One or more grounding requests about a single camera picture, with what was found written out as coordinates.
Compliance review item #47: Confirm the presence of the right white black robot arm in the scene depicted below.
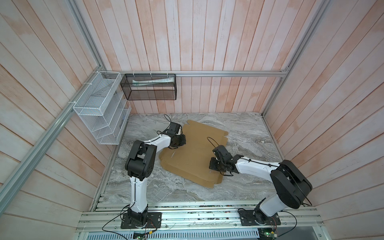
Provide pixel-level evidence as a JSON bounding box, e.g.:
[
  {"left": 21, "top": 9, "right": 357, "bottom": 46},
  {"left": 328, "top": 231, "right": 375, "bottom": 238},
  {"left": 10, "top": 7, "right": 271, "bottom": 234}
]
[{"left": 209, "top": 145, "right": 313, "bottom": 226}]

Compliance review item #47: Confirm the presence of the white wire mesh shelf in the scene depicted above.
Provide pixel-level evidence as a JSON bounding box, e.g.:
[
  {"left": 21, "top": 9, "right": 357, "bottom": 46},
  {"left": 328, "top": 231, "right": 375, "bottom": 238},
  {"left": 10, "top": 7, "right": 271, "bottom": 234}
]
[{"left": 73, "top": 71, "right": 131, "bottom": 145}]

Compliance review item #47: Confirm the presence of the white paper in basket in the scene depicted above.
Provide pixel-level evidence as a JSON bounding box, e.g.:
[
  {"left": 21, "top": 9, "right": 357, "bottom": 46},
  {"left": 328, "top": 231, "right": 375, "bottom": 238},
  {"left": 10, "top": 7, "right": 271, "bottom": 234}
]
[{"left": 132, "top": 77, "right": 175, "bottom": 87}]

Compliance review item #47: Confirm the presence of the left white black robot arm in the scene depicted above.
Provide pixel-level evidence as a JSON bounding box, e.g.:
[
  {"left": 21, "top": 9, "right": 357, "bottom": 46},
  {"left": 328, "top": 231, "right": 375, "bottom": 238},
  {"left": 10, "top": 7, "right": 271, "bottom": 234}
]
[{"left": 123, "top": 122, "right": 186, "bottom": 227}]

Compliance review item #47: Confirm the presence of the brown cardboard box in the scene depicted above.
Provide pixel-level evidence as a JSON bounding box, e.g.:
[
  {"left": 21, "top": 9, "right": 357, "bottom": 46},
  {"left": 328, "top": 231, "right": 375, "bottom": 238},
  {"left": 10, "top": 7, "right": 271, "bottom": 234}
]
[{"left": 159, "top": 120, "right": 229, "bottom": 189}]

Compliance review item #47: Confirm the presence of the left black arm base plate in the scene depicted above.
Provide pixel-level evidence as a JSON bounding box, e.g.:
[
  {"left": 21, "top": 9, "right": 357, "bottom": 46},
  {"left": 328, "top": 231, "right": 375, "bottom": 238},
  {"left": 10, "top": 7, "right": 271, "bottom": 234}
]
[{"left": 121, "top": 212, "right": 162, "bottom": 229}]

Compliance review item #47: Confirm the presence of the black wire mesh basket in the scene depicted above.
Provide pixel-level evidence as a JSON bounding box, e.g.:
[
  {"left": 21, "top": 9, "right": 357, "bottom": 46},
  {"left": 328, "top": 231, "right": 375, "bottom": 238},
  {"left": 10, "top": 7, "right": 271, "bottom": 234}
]
[{"left": 120, "top": 73, "right": 178, "bottom": 101}]

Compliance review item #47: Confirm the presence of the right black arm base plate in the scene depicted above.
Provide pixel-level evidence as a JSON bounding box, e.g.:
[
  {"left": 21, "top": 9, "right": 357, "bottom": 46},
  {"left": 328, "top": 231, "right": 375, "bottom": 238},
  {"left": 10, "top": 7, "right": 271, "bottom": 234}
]
[{"left": 237, "top": 208, "right": 281, "bottom": 226}]

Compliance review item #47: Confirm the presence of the aluminium frame rail front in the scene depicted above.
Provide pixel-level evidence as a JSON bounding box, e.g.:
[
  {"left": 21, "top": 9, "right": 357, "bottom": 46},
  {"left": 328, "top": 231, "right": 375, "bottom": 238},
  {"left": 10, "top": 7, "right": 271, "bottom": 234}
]
[{"left": 76, "top": 201, "right": 324, "bottom": 232}]

